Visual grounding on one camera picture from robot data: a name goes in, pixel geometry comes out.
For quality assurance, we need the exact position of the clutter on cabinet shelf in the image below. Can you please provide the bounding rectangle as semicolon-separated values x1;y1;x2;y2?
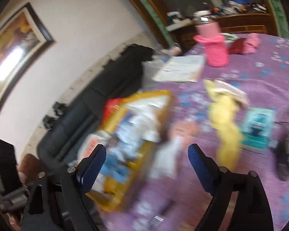
166;0;269;28

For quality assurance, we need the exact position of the person's left hand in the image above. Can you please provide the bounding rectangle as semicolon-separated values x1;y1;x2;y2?
16;153;40;186

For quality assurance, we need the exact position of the white green cloth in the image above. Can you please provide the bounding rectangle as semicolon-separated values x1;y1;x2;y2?
222;33;238;42

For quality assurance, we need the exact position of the black plastic clip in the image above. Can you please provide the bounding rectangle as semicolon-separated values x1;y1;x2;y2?
52;102;66;116
44;115;59;131

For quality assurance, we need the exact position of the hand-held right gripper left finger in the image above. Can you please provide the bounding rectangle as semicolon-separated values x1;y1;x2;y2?
22;144;107;231

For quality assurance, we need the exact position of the framed wall picture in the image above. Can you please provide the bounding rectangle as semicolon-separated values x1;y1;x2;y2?
0;2;55;126

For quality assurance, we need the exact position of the small metal clip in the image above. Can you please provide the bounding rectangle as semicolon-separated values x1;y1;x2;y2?
151;215;165;225

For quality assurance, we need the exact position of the black sofa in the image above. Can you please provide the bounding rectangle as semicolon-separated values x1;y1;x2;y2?
37;44;156;165

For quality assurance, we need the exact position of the red cloth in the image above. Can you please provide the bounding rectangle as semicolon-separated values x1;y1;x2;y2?
228;38;246;54

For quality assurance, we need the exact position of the white printed paper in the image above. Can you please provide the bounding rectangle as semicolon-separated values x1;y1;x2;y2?
152;55;206;83

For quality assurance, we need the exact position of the cardboard box with yellow tape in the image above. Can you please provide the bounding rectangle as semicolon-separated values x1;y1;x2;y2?
85;90;175;213

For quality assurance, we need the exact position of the yellow cloth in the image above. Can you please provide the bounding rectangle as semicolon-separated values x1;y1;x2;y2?
204;79;248;170

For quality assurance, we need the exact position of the black device with cables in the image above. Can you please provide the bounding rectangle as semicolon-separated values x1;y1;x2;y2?
273;107;289;182

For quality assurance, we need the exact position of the pink cloth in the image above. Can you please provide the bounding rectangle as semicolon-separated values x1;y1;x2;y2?
243;33;260;54

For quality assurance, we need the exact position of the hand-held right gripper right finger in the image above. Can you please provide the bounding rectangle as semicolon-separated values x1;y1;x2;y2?
188;144;274;231

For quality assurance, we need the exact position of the teal card packet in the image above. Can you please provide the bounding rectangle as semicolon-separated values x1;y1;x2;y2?
240;108;277;151

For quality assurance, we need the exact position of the wooden cabinet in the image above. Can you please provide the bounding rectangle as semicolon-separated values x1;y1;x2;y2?
112;0;289;53

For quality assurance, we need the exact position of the red packet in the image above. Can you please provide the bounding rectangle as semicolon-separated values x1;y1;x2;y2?
104;98;127;119

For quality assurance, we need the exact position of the pink knitted bottle sleeve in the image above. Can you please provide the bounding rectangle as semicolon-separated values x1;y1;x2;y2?
193;23;230;67

